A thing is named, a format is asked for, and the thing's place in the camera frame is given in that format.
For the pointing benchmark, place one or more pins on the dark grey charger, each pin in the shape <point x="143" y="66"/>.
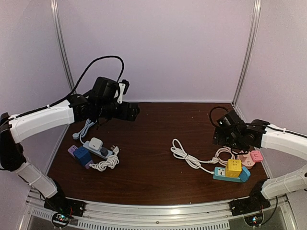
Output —
<point x="104" y="151"/>

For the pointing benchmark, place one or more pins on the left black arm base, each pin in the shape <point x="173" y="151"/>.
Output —
<point x="60" y="203"/>

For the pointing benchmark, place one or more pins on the aluminium front rail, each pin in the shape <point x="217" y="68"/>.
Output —
<point x="104" y="216"/>

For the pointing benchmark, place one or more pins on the white charger block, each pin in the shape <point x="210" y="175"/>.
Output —
<point x="95" y="144"/>

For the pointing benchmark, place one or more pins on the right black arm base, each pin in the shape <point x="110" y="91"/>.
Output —
<point x="253" y="203"/>

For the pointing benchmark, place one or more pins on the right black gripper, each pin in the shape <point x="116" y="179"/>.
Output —
<point x="222" y="140"/>

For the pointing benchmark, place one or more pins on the teal power strip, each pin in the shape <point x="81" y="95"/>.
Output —
<point x="219" y="174"/>

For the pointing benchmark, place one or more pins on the purple power strip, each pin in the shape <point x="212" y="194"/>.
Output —
<point x="71" y="150"/>

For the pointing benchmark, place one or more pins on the aluminium frame post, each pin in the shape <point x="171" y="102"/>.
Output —
<point x="61" y="44"/>
<point x="255" y="20"/>

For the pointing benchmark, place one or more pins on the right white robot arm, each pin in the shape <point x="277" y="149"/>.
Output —
<point x="262" y="134"/>

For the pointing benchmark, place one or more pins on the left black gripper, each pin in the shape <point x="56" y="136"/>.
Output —
<point x="124" y="116"/>

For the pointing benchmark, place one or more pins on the grey-blue power strip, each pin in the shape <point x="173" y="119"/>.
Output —
<point x="97" y="153"/>

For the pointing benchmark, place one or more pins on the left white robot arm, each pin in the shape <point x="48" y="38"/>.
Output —
<point x="76" y="108"/>

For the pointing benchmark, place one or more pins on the dark blue cube adapter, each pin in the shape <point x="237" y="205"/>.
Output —
<point x="83" y="156"/>

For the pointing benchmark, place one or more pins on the pink cube adapter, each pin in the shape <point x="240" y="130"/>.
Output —
<point x="256" y="156"/>

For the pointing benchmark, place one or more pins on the left aluminium frame post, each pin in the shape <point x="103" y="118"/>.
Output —
<point x="61" y="44"/>

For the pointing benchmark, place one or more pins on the yellow cube adapter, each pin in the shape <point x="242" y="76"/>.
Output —
<point x="233" y="168"/>

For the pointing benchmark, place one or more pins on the blue plug adapter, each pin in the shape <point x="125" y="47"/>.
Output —
<point x="245" y="174"/>

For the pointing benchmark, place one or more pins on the pink round socket base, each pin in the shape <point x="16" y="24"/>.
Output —
<point x="246" y="160"/>

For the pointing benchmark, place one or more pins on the right aluminium frame post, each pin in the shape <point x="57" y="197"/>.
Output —
<point x="255" y="20"/>

